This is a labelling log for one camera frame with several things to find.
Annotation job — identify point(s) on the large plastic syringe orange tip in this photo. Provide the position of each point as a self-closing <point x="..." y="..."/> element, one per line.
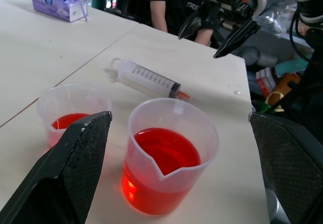
<point x="149" y="79"/>

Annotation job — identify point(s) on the large beaker with red liquid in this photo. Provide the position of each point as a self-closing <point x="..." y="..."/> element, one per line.
<point x="164" y="163"/>

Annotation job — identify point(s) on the dark robot torso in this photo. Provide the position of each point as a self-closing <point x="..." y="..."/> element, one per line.
<point x="310" y="92"/>

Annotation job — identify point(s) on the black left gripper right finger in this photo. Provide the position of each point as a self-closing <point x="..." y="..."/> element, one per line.
<point x="292" y="163"/>

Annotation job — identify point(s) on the purple tissue pack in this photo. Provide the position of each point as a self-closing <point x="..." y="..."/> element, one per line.
<point x="56" y="3"/>

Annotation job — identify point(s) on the orange cylindrical object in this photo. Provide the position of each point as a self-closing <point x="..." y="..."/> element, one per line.
<point x="287" y="84"/>

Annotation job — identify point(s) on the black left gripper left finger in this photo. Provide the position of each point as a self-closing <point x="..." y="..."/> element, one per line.
<point x="63" y="173"/>

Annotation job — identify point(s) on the red and white carton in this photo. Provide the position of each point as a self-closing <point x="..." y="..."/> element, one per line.
<point x="265" y="82"/>

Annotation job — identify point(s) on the teal flat box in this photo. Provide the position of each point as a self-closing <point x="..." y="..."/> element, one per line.
<point x="290" y="66"/>

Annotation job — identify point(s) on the small beaker with red liquid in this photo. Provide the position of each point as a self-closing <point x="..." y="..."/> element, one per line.
<point x="70" y="100"/>

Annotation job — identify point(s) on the clear plastic bag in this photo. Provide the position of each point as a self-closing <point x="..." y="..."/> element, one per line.
<point x="275" y="17"/>

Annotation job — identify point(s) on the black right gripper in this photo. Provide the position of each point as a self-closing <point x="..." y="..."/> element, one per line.
<point x="230" y="5"/>

